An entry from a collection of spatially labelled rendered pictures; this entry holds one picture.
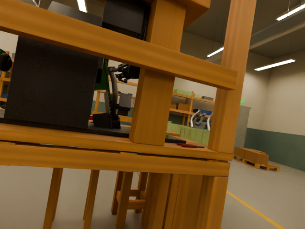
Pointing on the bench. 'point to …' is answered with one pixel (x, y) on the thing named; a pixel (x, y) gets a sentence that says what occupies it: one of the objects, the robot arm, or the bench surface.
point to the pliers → (189, 145)
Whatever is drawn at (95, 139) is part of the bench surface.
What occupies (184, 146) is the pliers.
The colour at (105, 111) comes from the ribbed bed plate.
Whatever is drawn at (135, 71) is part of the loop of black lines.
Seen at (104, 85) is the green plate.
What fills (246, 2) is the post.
